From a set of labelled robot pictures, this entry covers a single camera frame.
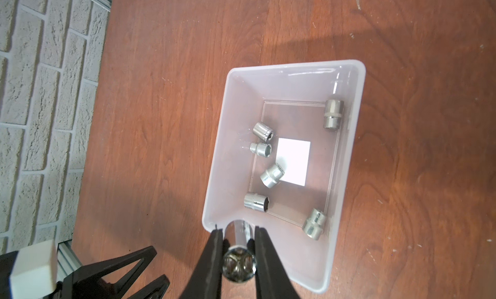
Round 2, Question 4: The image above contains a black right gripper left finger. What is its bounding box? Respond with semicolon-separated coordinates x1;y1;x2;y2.
180;229;223;298

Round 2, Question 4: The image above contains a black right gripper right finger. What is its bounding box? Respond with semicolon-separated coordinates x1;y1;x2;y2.
254;226;300;299

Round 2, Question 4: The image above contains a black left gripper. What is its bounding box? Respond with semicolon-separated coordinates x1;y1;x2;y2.
0;246;157;299

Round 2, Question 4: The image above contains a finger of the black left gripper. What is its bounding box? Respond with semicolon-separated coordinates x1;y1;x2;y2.
129;274;170;299

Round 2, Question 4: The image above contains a small silver socket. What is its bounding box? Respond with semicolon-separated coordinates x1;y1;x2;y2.
222;220;257;283

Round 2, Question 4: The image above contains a translucent plastic storage box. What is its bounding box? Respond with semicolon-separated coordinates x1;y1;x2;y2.
201;60;366;293

